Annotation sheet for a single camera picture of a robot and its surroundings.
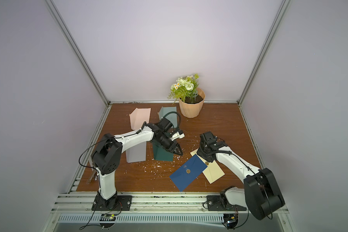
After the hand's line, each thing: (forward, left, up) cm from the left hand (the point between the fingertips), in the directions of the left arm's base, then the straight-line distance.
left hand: (181, 153), depth 81 cm
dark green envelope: (+5, +14, -11) cm, 18 cm away
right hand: (+6, -12, -4) cm, 14 cm away
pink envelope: (+35, +34, -9) cm, 49 cm away
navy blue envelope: (-10, -1, -10) cm, 14 cm away
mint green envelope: (+17, +7, +16) cm, 24 cm away
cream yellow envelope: (-7, -18, -9) cm, 22 cm away
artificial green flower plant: (+35, -2, +19) cm, 40 cm away
